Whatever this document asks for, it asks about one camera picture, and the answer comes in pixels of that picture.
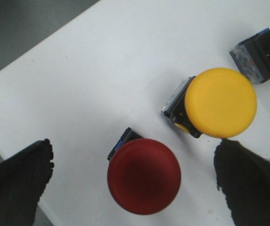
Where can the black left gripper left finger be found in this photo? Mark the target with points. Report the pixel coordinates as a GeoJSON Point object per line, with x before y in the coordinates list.
{"type": "Point", "coordinates": [23, 179]}

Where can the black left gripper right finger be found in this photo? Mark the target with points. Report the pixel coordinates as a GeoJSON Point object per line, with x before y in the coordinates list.
{"type": "Point", "coordinates": [244, 178]}

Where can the red mushroom push button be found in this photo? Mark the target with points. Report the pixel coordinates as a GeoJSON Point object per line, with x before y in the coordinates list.
{"type": "Point", "coordinates": [143, 174]}

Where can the yellow mushroom push button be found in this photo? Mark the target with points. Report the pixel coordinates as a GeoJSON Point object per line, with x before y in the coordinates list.
{"type": "Point", "coordinates": [219, 102]}

